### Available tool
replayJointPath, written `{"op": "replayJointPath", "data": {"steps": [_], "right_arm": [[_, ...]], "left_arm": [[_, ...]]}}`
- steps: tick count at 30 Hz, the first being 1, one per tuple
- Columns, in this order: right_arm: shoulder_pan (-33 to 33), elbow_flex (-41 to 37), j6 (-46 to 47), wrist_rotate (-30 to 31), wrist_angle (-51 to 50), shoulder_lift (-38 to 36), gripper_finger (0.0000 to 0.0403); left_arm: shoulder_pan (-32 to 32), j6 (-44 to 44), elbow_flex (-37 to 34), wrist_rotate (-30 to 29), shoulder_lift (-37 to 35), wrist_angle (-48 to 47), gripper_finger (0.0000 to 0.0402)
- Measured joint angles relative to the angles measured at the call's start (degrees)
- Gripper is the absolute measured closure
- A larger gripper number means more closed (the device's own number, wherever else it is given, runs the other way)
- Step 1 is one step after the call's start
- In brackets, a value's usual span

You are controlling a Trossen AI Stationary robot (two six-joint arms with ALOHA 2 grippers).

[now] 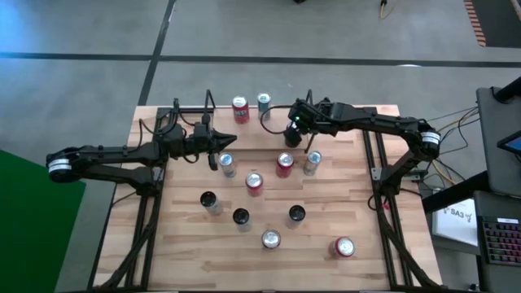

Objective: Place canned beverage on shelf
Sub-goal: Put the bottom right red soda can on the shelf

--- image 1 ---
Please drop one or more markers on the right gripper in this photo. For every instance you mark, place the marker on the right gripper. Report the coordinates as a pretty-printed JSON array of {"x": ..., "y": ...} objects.
[{"x": 307, "y": 116}]

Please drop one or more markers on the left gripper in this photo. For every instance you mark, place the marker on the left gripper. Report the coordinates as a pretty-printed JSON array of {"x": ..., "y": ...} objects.
[{"x": 200, "y": 138}]

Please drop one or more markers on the Red Bull can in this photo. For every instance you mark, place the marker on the Red Bull can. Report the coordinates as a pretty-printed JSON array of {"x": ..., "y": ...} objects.
[{"x": 311, "y": 167}]

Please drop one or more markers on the red can white print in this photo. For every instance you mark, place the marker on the red can white print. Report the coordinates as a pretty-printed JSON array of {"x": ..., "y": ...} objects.
[{"x": 240, "y": 112}]

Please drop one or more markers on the teal blue slim can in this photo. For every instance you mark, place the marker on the teal blue slim can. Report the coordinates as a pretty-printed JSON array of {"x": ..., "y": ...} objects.
[{"x": 264, "y": 106}]

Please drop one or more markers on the Celsius Peach Vibe can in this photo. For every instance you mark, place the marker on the Celsius Peach Vibe can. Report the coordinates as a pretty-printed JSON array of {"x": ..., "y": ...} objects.
[
  {"x": 243, "y": 224},
  {"x": 213, "y": 207},
  {"x": 295, "y": 221}
]

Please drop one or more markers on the red can silver top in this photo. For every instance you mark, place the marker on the red can silver top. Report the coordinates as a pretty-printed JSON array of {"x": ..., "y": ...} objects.
[
  {"x": 284, "y": 169},
  {"x": 345, "y": 247}
]

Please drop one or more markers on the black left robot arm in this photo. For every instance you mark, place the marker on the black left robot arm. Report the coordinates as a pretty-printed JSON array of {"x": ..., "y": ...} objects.
[{"x": 114, "y": 152}]

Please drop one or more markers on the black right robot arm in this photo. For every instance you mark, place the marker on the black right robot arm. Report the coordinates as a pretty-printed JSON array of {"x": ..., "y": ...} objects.
[{"x": 386, "y": 122}]

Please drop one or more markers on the silver slim can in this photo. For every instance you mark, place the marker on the silver slim can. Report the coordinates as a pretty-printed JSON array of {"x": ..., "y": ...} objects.
[{"x": 228, "y": 167}]

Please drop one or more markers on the red can blue letter print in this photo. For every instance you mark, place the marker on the red can blue letter print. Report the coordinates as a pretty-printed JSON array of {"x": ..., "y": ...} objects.
[{"x": 255, "y": 188}]

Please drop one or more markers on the red Coca-Cola Star Wars can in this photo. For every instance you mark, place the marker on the red Coca-Cola Star Wars can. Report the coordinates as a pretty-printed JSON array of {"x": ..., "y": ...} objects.
[{"x": 271, "y": 239}]

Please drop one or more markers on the white paper sign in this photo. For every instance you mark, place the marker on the white paper sign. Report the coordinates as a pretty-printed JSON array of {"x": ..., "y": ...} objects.
[{"x": 456, "y": 226}]

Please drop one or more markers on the grey desk panel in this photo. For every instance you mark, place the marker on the grey desk panel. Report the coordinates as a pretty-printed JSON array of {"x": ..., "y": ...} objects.
[{"x": 490, "y": 163}]

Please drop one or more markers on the green floor mat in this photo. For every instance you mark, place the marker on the green floor mat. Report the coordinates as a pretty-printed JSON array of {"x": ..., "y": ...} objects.
[{"x": 32, "y": 228}]

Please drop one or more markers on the tablet blue screen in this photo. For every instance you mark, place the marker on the tablet blue screen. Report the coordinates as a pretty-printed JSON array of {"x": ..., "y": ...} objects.
[{"x": 513, "y": 143}]

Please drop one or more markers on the backlit keyboard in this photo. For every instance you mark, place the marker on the backlit keyboard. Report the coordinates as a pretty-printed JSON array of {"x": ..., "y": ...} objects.
[{"x": 502, "y": 244}]

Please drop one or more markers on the black mat orange striped edge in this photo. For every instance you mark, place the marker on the black mat orange striped edge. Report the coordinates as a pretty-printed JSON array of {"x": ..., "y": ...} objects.
[{"x": 500, "y": 24}]

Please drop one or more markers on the black desk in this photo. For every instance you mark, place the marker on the black desk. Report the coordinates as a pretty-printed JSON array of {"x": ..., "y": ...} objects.
[{"x": 492, "y": 281}]

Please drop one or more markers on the black aluminium table frame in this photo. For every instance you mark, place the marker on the black aluminium table frame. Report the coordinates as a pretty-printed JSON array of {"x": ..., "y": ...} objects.
[{"x": 162, "y": 111}]

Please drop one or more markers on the grey metal bracket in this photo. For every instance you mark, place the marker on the grey metal bracket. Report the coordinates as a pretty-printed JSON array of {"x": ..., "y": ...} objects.
[{"x": 375, "y": 174}]

